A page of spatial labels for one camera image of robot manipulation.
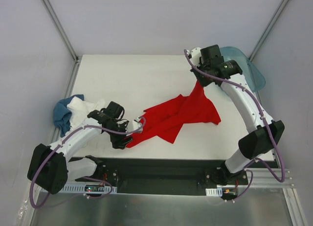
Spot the red t shirt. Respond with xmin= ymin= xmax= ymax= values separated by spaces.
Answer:
xmin=127 ymin=82 xmax=221 ymax=148

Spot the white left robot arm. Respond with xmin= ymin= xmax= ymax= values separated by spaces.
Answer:
xmin=27 ymin=101 xmax=141 ymax=194

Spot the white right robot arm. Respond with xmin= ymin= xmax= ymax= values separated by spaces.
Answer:
xmin=184 ymin=45 xmax=285 ymax=185

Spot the white t shirt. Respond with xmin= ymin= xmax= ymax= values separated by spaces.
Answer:
xmin=66 ymin=96 xmax=106 ymax=135

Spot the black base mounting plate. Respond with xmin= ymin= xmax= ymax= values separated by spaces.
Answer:
xmin=67 ymin=158 xmax=223 ymax=196

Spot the teal translucent plastic bin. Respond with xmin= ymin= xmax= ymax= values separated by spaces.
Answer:
xmin=220 ymin=46 xmax=266 ymax=92

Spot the blue t shirt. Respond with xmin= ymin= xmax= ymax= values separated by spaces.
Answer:
xmin=53 ymin=97 xmax=73 ymax=137

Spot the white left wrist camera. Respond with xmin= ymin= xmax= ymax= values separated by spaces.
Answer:
xmin=127 ymin=117 xmax=144 ymax=133

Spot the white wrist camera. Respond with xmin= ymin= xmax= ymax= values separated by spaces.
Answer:
xmin=190 ymin=47 xmax=201 ymax=66
xmin=127 ymin=117 xmax=144 ymax=133

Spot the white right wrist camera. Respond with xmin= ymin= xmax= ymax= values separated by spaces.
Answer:
xmin=190 ymin=47 xmax=201 ymax=66

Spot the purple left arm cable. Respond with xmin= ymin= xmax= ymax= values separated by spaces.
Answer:
xmin=29 ymin=116 xmax=147 ymax=209

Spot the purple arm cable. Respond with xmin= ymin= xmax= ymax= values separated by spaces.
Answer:
xmin=183 ymin=49 xmax=287 ymax=204
xmin=29 ymin=116 xmax=147 ymax=209

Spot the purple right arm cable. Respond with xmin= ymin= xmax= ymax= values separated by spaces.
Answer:
xmin=183 ymin=49 xmax=287 ymax=204

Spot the left slotted cable duct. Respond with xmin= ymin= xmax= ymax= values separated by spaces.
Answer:
xmin=59 ymin=184 xmax=117 ymax=194

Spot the slotted cable duct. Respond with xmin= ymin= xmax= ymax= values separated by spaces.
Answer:
xmin=205 ymin=187 xmax=223 ymax=197
xmin=59 ymin=184 xmax=117 ymax=194

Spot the right corner aluminium post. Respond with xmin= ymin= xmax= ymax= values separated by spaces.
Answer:
xmin=249 ymin=0 xmax=291 ymax=61

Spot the corner aluminium post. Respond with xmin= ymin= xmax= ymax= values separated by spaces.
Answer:
xmin=36 ymin=0 xmax=81 ymax=63
xmin=249 ymin=0 xmax=291 ymax=61

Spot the right slotted cable duct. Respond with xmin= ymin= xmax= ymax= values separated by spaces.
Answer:
xmin=205 ymin=187 xmax=223 ymax=197

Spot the aluminium rail profile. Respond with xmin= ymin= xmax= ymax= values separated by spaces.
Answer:
xmin=249 ymin=168 xmax=296 ymax=188

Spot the left corner aluminium post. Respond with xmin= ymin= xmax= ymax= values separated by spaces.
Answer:
xmin=36 ymin=0 xmax=81 ymax=63

